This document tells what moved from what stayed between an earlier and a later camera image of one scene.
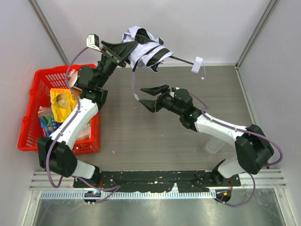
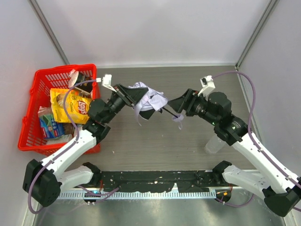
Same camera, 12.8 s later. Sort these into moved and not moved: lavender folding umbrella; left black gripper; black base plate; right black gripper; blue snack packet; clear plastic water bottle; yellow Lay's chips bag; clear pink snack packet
Moved: left black gripper; lavender folding umbrella; right black gripper
Not moved: clear plastic water bottle; blue snack packet; clear pink snack packet; yellow Lay's chips bag; black base plate
